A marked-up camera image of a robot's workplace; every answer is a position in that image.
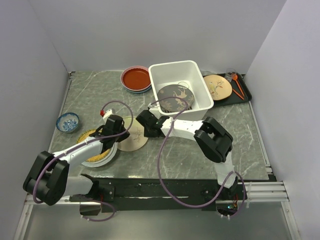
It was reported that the blue white small bowl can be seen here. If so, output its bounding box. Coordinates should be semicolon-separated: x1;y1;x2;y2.
55;112;80;133

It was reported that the red round plate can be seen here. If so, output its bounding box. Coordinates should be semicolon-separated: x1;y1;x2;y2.
120;65;152;94

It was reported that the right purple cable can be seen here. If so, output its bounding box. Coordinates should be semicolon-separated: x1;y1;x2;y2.
149;96;246;218

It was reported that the round bamboo mat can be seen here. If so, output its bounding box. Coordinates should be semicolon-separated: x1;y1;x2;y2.
76;129;111;164

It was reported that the aluminium rail frame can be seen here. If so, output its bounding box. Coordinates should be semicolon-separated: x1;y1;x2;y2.
24;182;289;205

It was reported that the beige bird pattern plate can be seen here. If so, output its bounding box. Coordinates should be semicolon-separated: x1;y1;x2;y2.
203;74;232;101

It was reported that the black tray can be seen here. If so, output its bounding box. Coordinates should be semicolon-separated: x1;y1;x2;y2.
213;73;252;108

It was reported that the clear plastic cup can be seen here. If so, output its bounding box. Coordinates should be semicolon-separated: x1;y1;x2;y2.
224;68;238;83

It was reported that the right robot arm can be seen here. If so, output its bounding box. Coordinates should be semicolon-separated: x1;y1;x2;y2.
136;110;238;200

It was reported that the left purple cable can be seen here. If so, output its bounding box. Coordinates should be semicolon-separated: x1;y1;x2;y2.
32;100;136;223

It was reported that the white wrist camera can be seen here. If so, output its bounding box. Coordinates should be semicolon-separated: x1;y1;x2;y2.
147;103;161;118
100;108;115;122

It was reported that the purple cable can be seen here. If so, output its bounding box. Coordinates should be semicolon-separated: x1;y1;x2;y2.
149;96;246;218
32;100;136;223

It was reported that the orange plastic fork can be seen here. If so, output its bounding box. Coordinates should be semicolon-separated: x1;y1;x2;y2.
232;89;244;101

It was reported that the white plastic bin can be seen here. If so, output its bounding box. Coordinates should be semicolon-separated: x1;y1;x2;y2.
148;60;214;121

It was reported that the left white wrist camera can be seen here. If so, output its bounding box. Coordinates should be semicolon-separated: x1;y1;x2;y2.
100;108;115;122

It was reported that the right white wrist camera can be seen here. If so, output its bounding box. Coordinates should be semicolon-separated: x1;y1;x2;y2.
147;103;161;118

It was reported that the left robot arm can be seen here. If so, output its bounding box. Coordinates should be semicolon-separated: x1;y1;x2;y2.
23;114;130;206

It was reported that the orange plastic spoon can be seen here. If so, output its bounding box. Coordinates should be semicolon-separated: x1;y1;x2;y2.
231;74;245;97

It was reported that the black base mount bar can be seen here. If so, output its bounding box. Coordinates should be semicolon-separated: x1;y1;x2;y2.
69;178;248;211

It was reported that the white plate under mat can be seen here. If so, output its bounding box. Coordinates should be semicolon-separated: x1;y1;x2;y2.
82;143;118;168

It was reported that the cream floral plate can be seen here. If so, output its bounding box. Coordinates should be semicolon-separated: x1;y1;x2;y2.
117;118;148;152

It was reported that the grey deer pattern plate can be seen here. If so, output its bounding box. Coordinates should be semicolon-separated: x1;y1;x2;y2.
157;84;195;113

